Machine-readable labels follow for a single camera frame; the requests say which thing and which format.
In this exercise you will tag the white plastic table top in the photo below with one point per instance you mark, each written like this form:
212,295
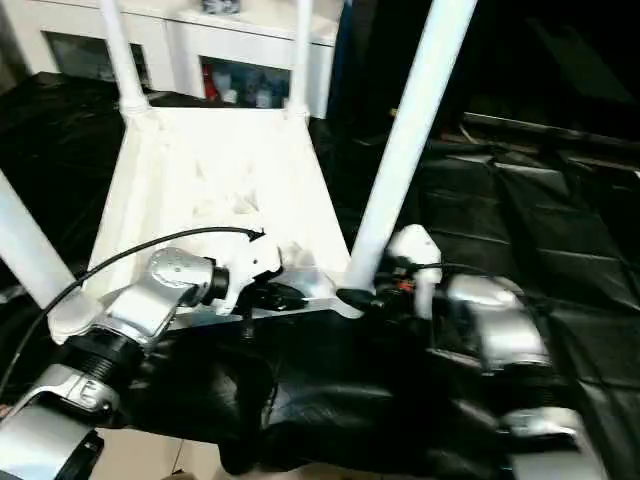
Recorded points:
210,175

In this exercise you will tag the white plastic table leg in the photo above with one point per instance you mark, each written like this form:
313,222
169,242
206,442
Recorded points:
300,55
30,240
122,60
410,125

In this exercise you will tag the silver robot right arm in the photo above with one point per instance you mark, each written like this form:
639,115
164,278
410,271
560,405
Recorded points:
500,325

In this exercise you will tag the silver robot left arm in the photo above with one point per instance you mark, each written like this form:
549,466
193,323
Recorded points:
145,295

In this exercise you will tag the black mat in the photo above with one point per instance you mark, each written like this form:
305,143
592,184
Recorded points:
525,225

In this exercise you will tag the small white jar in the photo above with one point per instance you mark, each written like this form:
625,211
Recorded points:
230,96
262,99

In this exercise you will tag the small red bottle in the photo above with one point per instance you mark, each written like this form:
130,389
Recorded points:
210,86

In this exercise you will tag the black backdrop cloth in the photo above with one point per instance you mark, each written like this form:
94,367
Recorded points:
525,55

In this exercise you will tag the white cabinet with glass doors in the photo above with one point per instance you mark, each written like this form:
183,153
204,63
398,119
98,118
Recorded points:
200,35

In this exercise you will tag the shiny object on cabinet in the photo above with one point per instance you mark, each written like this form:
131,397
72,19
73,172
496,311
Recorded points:
221,5

